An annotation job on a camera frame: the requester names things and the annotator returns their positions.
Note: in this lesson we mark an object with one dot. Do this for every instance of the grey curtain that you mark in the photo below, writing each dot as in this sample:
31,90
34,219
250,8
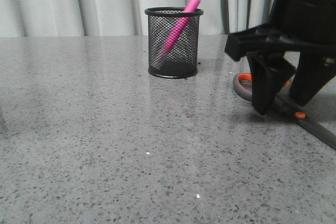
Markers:
45,18

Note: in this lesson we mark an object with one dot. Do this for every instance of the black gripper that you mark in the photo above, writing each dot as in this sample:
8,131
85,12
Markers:
306,26

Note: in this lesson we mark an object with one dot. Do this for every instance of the pink highlighter pen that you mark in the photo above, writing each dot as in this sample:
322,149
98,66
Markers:
176,31

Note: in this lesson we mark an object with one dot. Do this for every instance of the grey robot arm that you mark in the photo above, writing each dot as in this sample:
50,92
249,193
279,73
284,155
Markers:
296,43

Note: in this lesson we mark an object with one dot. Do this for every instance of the black mesh pen cup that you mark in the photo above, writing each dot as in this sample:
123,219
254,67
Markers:
181,62

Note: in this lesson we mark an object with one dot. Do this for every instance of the grey orange scissors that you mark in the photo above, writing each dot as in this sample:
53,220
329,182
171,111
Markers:
283,104

